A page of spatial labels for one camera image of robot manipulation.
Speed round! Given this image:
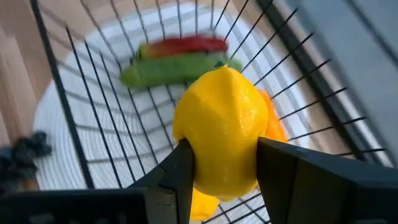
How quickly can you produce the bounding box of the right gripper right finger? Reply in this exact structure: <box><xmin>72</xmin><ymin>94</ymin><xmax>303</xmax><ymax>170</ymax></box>
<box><xmin>257</xmin><ymin>136</ymin><xmax>398</xmax><ymax>224</ymax></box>

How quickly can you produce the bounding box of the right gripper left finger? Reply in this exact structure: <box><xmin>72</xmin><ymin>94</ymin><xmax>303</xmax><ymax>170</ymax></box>
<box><xmin>127</xmin><ymin>139</ymin><xmax>195</xmax><ymax>224</ymax></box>

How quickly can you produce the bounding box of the yellow toy banana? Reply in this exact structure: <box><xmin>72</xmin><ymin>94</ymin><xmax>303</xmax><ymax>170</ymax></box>
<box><xmin>190</xmin><ymin>186</ymin><xmax>221</xmax><ymax>222</ymax></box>

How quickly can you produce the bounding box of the yellow toy lemon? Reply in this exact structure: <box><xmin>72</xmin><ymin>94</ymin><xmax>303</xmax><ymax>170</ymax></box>
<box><xmin>172</xmin><ymin>65</ymin><xmax>270</xmax><ymax>202</ymax></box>

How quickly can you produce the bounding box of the orange toy mango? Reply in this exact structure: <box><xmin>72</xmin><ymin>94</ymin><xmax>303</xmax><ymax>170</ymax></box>
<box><xmin>257</xmin><ymin>89</ymin><xmax>289</xmax><ymax>144</ymax></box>

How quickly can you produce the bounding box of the green toy cucumber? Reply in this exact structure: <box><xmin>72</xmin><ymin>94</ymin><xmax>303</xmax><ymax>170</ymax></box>
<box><xmin>119</xmin><ymin>52</ymin><xmax>243</xmax><ymax>90</ymax></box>

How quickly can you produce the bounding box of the red toy fruit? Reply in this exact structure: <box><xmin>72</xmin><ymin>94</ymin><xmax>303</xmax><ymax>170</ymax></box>
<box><xmin>136</xmin><ymin>34</ymin><xmax>229</xmax><ymax>60</ymax></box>

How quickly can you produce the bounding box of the dark toy grape bunch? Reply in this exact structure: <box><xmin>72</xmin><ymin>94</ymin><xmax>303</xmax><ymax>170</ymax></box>
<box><xmin>0</xmin><ymin>130</ymin><xmax>53</xmax><ymax>195</ymax></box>

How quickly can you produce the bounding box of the black aluminium table frame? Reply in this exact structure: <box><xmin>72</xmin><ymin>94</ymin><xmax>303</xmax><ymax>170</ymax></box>
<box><xmin>254</xmin><ymin>0</ymin><xmax>377</xmax><ymax>166</ymax></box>

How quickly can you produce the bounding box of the black wire basket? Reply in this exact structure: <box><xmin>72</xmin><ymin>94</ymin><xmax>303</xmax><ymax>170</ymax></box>
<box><xmin>29</xmin><ymin>0</ymin><xmax>386</xmax><ymax>224</ymax></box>

